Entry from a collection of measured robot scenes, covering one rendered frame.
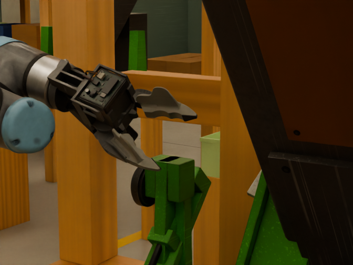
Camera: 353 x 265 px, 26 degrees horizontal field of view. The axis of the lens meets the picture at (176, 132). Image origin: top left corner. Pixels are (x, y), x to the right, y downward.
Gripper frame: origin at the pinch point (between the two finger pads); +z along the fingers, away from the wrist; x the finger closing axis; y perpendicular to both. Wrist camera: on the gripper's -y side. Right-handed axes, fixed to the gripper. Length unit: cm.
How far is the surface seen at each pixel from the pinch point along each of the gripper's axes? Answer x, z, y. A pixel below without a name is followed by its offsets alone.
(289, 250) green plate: -8.4, 23.7, 4.8
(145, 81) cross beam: 21.4, -29.6, -29.0
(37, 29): 200, -389, -381
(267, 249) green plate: -9.3, 21.0, 4.0
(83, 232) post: -8, -31, -45
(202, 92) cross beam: 23.0, -16.5, -27.4
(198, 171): 5.6, -4.6, -20.8
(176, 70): 370, -434, -675
